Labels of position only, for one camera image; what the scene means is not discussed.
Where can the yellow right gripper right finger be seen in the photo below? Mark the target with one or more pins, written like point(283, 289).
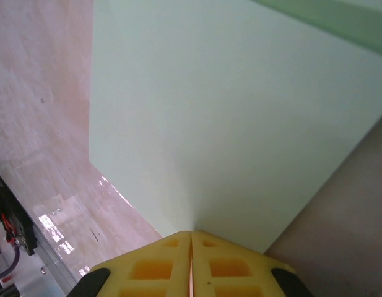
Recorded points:
point(234, 272)

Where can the long aluminium base rail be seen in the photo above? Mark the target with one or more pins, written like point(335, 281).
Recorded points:
point(54, 272)

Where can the light green cloth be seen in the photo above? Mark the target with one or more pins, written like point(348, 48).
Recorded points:
point(224, 108)

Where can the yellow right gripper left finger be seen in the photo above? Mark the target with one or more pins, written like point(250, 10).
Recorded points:
point(147, 272)

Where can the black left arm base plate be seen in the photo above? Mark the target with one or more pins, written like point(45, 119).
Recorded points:
point(11, 201)

